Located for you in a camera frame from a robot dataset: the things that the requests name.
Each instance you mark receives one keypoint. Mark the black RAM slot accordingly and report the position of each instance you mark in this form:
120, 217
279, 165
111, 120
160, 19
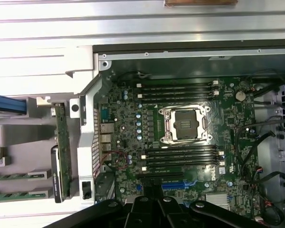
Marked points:
183, 162
183, 156
183, 168
183, 150
175, 84
175, 89
175, 98
175, 94

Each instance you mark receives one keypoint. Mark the blue expansion slot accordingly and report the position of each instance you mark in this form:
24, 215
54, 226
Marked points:
192, 185

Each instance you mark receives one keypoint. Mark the graphics card with black shroud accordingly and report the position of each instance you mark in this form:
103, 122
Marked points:
61, 133

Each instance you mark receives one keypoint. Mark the brown wooden block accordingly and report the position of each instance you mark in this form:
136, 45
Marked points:
200, 2

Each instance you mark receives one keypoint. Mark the green Dell motherboard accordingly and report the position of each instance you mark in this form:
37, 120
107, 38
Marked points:
123, 111

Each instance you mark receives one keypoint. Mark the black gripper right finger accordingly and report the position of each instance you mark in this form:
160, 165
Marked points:
171, 213

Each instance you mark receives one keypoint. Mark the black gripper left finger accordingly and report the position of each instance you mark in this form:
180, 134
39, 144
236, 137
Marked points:
137, 213

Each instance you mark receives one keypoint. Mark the silver open PC case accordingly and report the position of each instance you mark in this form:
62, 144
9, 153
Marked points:
90, 133

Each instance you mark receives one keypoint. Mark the silver finned heat sink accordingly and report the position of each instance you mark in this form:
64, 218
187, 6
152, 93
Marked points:
216, 200

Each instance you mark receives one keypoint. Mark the grey parts rack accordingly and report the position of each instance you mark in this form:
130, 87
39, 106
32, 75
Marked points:
26, 142

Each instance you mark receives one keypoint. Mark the silver rear port block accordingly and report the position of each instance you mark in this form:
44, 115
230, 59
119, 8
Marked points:
107, 133

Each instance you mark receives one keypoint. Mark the metal CPU socket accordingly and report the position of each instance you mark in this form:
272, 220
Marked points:
184, 123

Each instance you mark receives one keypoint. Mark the blue plastic disk carrier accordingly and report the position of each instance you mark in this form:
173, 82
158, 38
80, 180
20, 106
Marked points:
7, 103

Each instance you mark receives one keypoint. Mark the silver coin cell battery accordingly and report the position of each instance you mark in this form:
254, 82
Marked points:
240, 96

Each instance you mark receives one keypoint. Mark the black expansion slot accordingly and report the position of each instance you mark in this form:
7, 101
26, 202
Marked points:
156, 176

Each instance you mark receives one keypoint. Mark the green RAM stick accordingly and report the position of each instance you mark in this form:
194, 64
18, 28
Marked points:
12, 195
12, 175

